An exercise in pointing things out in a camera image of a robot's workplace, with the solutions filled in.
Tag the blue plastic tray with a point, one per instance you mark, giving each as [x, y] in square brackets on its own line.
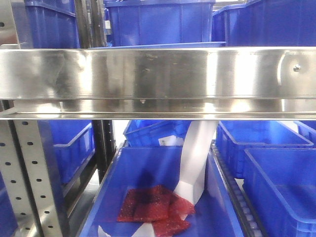
[171, 45]

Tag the perforated steel shelf upright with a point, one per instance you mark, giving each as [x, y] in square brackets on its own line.
[30, 172]

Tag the blue bin lower centre rear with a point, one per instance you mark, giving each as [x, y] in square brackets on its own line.
[142, 133]

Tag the blue bin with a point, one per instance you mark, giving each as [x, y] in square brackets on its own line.
[145, 22]
[281, 185]
[234, 136]
[266, 23]
[214, 216]
[73, 142]
[53, 23]
[142, 133]

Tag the white paper strip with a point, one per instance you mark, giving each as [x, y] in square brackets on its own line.
[181, 170]

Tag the blue bin lower centre front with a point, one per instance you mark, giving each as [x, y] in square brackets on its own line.
[214, 216]

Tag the blue bin lower right rear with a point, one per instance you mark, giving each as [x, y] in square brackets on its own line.
[234, 136]

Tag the blue bin lower left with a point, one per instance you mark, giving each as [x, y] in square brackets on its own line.
[73, 142]

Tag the blue bin upper centre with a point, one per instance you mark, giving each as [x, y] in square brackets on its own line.
[145, 22]

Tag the blue bin lower right front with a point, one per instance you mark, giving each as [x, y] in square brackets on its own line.
[281, 185]

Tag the blue bin upper right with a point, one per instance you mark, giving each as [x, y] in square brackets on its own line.
[266, 23]

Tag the blue bin upper left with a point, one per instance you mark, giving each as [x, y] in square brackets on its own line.
[53, 23]

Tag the stainless steel shelf rail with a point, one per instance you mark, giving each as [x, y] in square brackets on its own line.
[225, 83]

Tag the roller track rail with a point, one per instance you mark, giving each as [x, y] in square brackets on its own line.
[246, 216]

